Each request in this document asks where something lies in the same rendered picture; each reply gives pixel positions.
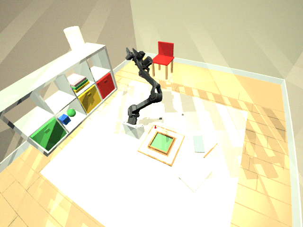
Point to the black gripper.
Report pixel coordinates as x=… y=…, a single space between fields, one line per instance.
x=130 y=55

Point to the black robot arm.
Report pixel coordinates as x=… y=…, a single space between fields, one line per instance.
x=133 y=110

